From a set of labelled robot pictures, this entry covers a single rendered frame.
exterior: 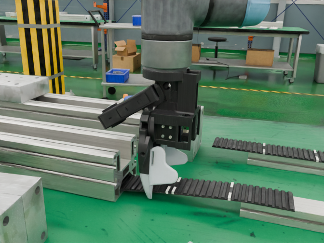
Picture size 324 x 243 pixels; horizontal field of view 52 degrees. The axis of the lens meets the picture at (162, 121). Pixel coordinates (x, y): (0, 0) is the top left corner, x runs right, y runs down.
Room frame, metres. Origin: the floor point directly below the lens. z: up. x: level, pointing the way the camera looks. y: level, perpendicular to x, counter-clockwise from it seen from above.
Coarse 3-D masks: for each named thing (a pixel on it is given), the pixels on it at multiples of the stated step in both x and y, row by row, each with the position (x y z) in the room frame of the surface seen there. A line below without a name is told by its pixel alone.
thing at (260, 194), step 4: (256, 188) 0.47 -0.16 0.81; (260, 188) 0.47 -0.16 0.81; (264, 188) 0.47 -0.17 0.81; (256, 192) 0.45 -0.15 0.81; (260, 192) 0.46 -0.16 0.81; (264, 192) 0.45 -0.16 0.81; (256, 196) 0.44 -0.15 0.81; (260, 196) 0.45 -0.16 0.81; (264, 196) 0.44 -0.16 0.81; (256, 200) 0.43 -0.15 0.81; (260, 200) 0.43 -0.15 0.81; (264, 200) 0.43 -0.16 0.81; (256, 204) 0.42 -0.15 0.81; (260, 204) 0.42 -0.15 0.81; (264, 204) 0.42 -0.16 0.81
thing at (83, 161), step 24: (0, 120) 0.62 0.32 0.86; (24, 120) 0.62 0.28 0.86; (0, 144) 0.53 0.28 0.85; (24, 144) 0.51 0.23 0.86; (48, 144) 0.50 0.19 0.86; (72, 144) 0.51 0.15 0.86; (96, 144) 0.55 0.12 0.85; (120, 144) 0.54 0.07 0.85; (0, 168) 0.53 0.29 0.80; (24, 168) 0.52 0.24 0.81; (48, 168) 0.50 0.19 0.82; (72, 168) 0.49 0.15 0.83; (96, 168) 0.47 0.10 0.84; (120, 168) 0.49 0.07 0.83; (72, 192) 0.49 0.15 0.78; (96, 192) 0.47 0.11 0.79; (120, 192) 0.49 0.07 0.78
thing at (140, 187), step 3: (138, 180) 0.51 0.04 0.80; (135, 183) 0.50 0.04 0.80; (138, 183) 0.50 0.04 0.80; (141, 183) 0.50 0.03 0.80; (135, 186) 0.49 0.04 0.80; (138, 186) 0.50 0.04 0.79; (141, 186) 0.49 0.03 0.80; (132, 189) 0.48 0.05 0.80; (135, 189) 0.48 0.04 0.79; (138, 189) 0.48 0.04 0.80; (141, 189) 0.48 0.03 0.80
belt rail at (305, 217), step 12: (252, 204) 0.43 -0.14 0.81; (300, 204) 0.43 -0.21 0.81; (312, 204) 0.43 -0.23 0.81; (240, 216) 0.44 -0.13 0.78; (252, 216) 0.43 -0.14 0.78; (264, 216) 0.43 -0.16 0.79; (276, 216) 0.42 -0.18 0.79; (288, 216) 0.42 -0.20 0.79; (300, 216) 0.41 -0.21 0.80; (312, 216) 0.41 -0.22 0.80; (300, 228) 0.41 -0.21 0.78; (312, 228) 0.41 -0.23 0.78
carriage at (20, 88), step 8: (0, 80) 0.79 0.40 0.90; (8, 80) 0.79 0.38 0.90; (16, 80) 0.80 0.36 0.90; (24, 80) 0.80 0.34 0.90; (32, 80) 0.80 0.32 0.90; (40, 80) 0.81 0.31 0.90; (48, 80) 0.84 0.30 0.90; (0, 88) 0.75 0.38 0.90; (8, 88) 0.74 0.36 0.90; (16, 88) 0.74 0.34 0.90; (24, 88) 0.75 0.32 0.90; (32, 88) 0.78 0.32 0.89; (40, 88) 0.81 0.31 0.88; (48, 88) 0.83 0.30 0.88; (0, 96) 0.75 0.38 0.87; (8, 96) 0.74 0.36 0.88; (16, 96) 0.74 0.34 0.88; (24, 96) 0.75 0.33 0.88; (32, 96) 0.77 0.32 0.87
